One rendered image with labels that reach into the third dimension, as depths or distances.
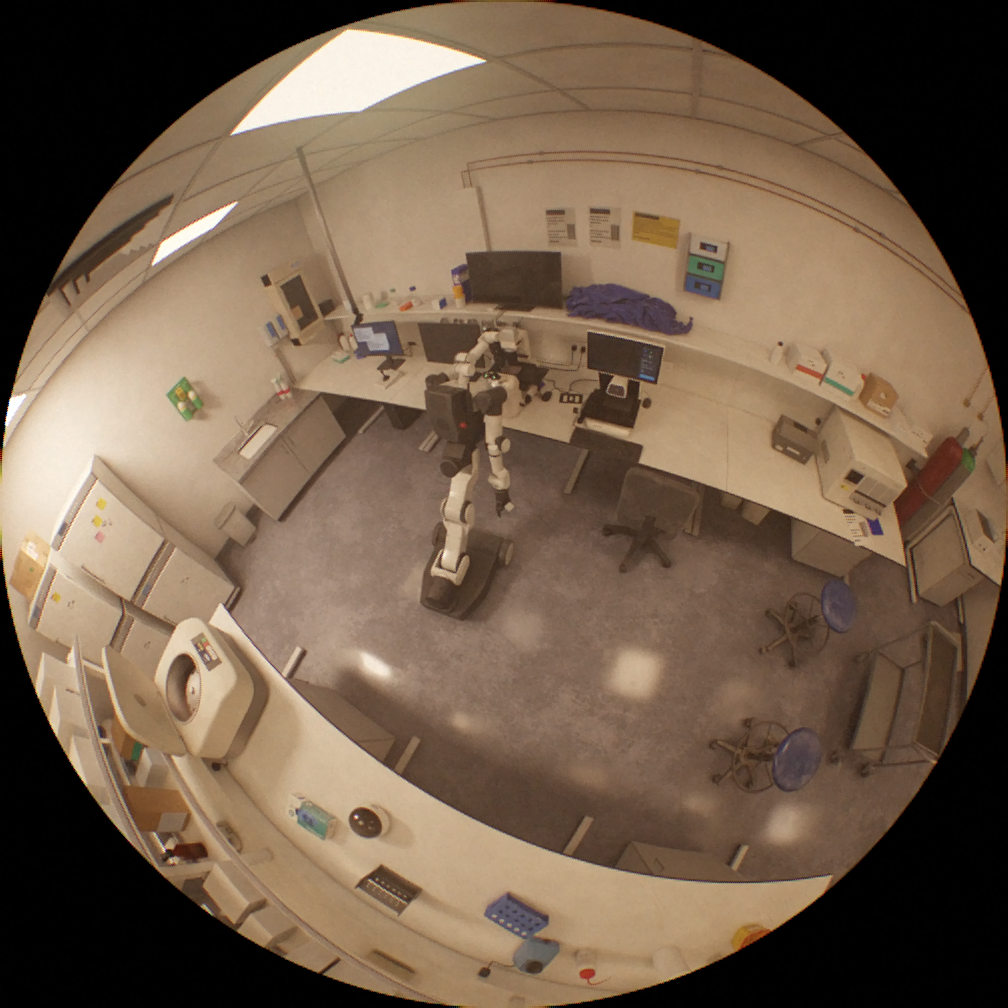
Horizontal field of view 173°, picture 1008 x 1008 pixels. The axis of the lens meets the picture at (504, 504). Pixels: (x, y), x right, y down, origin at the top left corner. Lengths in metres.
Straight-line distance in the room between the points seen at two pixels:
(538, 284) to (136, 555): 3.59
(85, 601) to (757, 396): 5.25
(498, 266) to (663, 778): 3.51
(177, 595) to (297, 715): 1.98
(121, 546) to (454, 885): 2.92
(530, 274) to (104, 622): 4.20
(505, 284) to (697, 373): 1.50
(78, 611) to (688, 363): 4.95
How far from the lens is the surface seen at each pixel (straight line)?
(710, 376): 2.61
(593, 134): 2.47
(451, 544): 2.13
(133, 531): 3.07
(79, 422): 3.59
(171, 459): 3.69
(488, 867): 1.49
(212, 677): 1.75
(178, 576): 3.30
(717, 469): 2.17
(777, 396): 2.72
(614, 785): 2.31
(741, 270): 2.46
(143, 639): 3.59
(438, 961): 1.72
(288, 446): 3.48
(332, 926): 2.04
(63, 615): 3.42
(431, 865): 1.55
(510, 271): 2.49
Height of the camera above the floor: 2.20
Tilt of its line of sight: 54 degrees down
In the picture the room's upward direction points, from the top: 13 degrees counter-clockwise
